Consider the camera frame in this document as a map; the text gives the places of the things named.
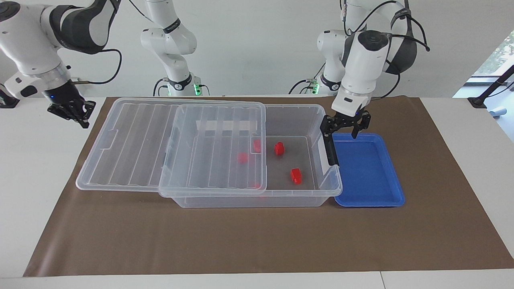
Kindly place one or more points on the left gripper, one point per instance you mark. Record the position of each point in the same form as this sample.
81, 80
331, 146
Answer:
348, 118

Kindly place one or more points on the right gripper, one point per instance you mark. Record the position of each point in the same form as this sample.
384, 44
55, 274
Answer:
62, 94

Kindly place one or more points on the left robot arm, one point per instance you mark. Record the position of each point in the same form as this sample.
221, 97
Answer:
363, 60

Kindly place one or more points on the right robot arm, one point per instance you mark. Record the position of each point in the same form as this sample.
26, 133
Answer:
24, 44

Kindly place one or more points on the red block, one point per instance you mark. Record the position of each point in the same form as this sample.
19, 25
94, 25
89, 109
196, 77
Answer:
279, 148
257, 145
296, 176
242, 157

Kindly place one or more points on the clear plastic box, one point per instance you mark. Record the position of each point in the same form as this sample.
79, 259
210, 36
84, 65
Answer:
305, 192

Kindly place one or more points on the blue plastic tray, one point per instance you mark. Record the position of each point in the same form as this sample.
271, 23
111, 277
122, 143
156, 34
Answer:
365, 172

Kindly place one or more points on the clear plastic lid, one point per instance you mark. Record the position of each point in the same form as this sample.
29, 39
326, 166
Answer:
132, 148

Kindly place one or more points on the black stand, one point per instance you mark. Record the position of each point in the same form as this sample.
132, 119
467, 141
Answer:
492, 85

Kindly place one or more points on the window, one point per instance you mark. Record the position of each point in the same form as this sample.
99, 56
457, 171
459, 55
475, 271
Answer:
500, 52

